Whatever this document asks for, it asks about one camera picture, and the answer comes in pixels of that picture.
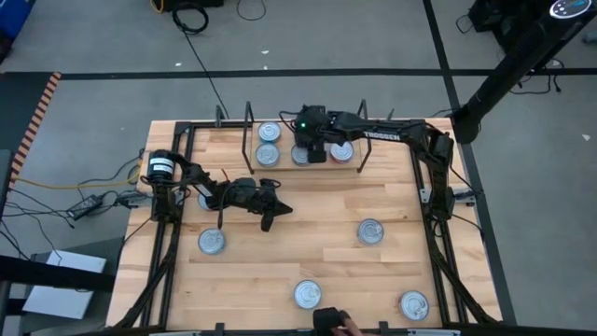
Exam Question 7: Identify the long yellow cable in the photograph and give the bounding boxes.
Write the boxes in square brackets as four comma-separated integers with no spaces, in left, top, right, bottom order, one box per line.
[13,161,146,191]

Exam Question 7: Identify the wooden shelf black metal legs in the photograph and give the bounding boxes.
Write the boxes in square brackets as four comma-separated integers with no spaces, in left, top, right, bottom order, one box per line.
[237,99,372,175]

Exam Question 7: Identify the long black cable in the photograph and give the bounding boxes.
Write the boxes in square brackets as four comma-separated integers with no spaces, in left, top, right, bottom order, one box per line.
[181,31,230,120]

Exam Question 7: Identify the black equipment box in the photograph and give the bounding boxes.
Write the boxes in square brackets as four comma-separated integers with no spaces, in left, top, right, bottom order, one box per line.
[160,0,225,13]

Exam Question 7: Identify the black tower fan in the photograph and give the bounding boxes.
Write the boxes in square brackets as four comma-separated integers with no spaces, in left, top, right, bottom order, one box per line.
[450,0,597,145]

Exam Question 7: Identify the black aluminium table frame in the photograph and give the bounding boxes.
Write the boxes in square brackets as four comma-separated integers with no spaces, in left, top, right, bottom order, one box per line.
[109,105,505,336]

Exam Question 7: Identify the coiled black cable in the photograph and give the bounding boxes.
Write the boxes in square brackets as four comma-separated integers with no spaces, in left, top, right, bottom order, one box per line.
[171,7,210,36]

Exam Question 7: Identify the black power adapter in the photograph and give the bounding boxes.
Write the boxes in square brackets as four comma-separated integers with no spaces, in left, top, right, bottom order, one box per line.
[66,194,104,220]

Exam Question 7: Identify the black metal beam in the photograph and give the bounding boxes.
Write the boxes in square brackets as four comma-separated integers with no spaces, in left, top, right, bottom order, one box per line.
[0,254,117,294]

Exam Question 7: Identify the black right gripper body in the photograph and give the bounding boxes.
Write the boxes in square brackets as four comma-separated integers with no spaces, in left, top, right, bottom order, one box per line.
[293,105,335,147]

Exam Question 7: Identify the person's hand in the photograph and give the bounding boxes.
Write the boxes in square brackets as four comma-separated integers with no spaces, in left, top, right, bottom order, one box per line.
[333,321,369,336]

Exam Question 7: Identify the blue plastic crate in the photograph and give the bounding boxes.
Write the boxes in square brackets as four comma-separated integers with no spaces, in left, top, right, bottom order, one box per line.
[0,0,37,41]

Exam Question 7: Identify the silver mounting bracket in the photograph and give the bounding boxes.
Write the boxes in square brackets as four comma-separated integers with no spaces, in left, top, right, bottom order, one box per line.
[445,186,482,206]

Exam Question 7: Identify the black mat striped edge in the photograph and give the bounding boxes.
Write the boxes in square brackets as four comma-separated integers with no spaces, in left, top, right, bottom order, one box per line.
[0,71,63,190]

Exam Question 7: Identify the black equipment case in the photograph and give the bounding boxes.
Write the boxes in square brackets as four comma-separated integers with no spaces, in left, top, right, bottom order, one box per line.
[467,0,512,34]

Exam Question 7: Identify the thin black cable loop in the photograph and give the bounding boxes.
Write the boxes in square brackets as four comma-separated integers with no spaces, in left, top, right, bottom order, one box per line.
[236,0,268,22]

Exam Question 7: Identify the white cardboard box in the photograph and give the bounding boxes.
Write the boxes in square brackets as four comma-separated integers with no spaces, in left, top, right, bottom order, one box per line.
[21,249,107,321]

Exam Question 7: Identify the teal seafood can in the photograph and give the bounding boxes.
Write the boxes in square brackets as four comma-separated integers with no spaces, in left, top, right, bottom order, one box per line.
[197,227,227,256]
[257,119,283,145]
[292,279,323,311]
[255,142,283,169]

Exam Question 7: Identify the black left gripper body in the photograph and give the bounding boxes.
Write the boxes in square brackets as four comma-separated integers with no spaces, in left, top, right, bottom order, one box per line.
[230,176,281,233]

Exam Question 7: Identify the black handheld camera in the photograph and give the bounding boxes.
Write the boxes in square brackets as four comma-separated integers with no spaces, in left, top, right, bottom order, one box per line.
[312,306,352,335]

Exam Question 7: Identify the blue seafood can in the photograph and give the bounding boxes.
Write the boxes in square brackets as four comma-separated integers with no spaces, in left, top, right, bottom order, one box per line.
[356,217,386,246]
[289,144,312,168]

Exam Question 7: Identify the black floor cable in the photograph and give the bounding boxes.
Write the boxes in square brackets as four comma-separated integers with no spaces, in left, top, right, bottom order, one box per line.
[507,58,565,97]

